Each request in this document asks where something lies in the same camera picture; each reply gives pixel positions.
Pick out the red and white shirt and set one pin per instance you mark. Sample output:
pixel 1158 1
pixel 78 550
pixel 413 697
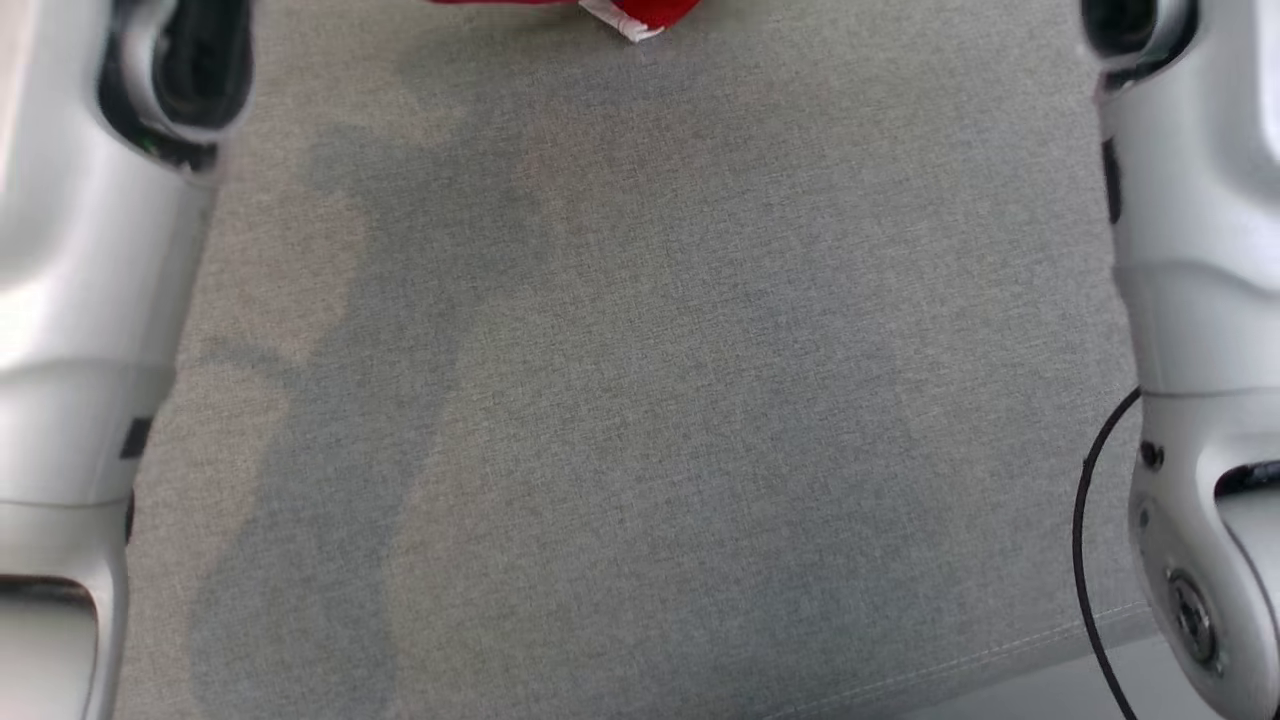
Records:
pixel 660 10

